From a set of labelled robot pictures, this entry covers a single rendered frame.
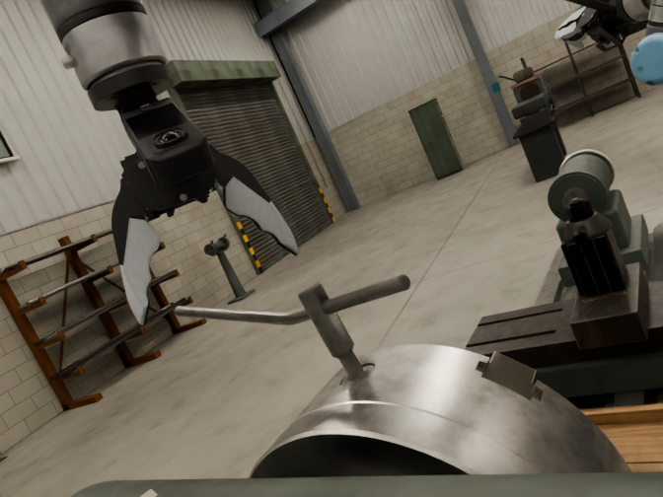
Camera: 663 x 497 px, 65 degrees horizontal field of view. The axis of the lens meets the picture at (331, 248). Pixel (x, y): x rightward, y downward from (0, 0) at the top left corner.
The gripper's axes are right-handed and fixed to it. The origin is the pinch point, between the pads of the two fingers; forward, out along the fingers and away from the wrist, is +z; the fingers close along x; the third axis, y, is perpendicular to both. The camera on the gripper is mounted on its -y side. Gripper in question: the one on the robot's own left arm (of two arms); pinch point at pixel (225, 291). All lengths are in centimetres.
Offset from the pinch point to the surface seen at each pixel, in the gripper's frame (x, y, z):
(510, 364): -19.0, -9.3, 14.8
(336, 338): -6.2, -6.7, 6.4
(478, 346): -42, 40, 38
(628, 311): -54, 14, 31
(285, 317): -3.8, -1.6, 4.1
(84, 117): 40, 917, -210
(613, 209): -97, 55, 31
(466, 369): -13.6, -12.1, 11.6
